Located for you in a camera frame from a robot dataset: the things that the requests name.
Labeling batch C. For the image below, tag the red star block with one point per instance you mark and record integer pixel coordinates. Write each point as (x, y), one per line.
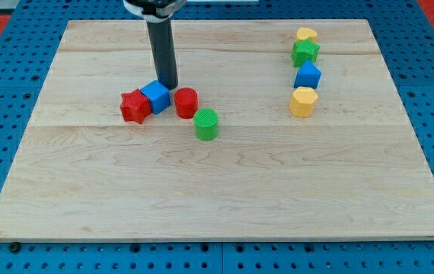
(135, 106)

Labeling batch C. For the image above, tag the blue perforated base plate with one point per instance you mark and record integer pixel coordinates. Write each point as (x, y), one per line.
(27, 47)

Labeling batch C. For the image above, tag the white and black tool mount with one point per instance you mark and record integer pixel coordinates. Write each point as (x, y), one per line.
(153, 11)

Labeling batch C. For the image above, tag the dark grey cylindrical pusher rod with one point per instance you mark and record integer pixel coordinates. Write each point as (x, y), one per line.
(162, 44)

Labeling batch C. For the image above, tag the yellow heart block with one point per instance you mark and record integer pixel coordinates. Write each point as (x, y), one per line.
(305, 33)

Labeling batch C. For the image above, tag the blue pentagon block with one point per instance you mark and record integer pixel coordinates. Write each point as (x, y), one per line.
(307, 76)

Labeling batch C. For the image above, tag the green star block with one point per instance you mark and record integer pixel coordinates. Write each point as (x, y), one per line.
(304, 50)

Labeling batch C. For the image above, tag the red cylinder block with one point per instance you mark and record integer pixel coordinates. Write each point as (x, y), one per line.
(186, 102)

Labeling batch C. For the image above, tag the blue cube block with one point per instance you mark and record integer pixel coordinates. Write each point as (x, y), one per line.
(158, 96)

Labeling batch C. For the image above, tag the yellow hexagon block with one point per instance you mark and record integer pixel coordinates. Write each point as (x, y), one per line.
(303, 101)

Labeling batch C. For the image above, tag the green cylinder block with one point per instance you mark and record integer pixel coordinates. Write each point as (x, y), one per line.
(206, 126)

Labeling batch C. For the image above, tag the wooden board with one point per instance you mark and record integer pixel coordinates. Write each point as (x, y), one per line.
(351, 171)

